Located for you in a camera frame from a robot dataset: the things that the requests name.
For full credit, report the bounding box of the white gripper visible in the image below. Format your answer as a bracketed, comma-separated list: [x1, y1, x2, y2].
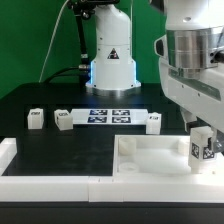
[159, 58, 224, 153]

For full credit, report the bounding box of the white square table top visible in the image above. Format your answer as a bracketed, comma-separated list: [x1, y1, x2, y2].
[112, 134, 224, 177]

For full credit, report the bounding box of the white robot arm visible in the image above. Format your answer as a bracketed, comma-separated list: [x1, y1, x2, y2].
[87, 0, 224, 152]

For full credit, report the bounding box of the white U-shaped obstacle fence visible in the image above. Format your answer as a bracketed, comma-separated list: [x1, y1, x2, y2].
[0, 138, 224, 203]

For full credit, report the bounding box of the white sheet with AprilTags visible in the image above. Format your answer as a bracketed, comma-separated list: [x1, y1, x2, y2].
[71, 109, 148, 125]

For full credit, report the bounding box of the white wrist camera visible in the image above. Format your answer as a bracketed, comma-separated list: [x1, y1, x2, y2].
[154, 35, 168, 59]

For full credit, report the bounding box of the black cable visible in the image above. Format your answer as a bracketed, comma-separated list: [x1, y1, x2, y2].
[43, 66, 91, 84]

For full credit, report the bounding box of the white cable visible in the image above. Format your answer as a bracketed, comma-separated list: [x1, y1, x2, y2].
[38, 0, 73, 84]

